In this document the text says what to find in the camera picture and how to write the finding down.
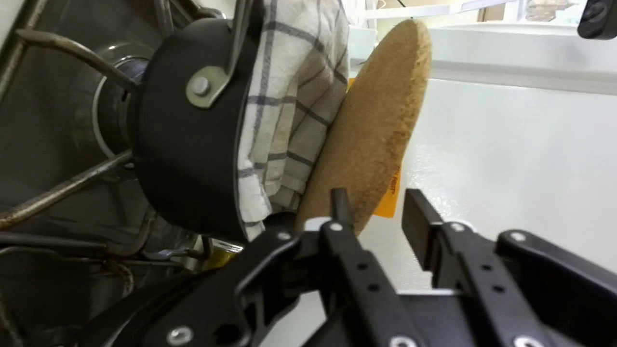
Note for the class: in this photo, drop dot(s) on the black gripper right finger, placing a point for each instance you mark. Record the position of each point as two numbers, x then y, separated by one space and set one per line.
514 289

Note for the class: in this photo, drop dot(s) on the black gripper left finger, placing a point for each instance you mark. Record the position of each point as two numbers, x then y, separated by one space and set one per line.
359 281

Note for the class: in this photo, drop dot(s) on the round cork mat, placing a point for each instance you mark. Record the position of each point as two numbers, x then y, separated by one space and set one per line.
377 121

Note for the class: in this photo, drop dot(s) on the white checkered dish towel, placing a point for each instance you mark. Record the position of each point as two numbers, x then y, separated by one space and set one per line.
290 96

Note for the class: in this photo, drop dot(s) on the black burner grate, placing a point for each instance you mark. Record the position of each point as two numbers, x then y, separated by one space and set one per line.
58 192

